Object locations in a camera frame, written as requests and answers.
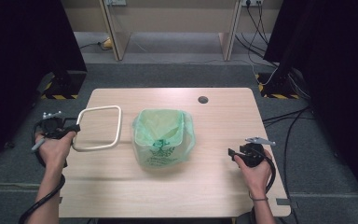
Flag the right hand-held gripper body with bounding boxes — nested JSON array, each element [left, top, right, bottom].
[[239, 135, 277, 168]]

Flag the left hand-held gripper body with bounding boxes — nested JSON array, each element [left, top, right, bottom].
[[38, 110, 68, 140]]

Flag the cream square bin rim ring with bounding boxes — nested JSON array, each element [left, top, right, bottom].
[[72, 105, 123, 153]]

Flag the green plastic bag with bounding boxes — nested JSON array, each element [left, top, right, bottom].
[[131, 107, 196, 168]]

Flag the cream bin with smiley face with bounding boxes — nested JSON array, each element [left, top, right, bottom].
[[134, 108, 185, 167]]

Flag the person's right hand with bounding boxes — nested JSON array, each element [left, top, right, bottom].
[[233, 148, 273, 201]]

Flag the person's left hand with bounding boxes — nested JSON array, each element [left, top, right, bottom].
[[34, 130, 77, 171]]

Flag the black stand base striped tape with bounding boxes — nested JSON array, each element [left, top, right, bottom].
[[39, 70, 88, 101], [255, 72, 302, 100]]

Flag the thin wrist band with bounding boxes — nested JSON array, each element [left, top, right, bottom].
[[248, 192, 269, 202]]

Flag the grey tape strip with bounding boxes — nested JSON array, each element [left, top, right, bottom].
[[275, 198, 298, 209]]

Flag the black curtain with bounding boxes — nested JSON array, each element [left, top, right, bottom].
[[263, 0, 358, 213], [0, 0, 88, 162]]

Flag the grey cable connector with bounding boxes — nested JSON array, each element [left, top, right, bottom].
[[31, 137, 47, 153]]

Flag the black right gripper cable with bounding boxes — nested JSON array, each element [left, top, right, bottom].
[[250, 146, 277, 224]]

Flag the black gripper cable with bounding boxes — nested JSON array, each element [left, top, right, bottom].
[[250, 146, 277, 224], [18, 119, 68, 224]]

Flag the black floor cable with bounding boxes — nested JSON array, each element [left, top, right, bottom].
[[262, 105, 312, 224]]

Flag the white floor cable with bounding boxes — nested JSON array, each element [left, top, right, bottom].
[[236, 58, 282, 87]]

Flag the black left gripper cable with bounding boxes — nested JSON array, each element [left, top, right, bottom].
[[18, 119, 68, 224]]

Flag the black cables from wall socket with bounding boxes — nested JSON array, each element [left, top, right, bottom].
[[234, 3, 282, 68]]

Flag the wall socket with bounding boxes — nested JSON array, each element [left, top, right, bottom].
[[241, 0, 265, 7], [103, 0, 128, 7]]

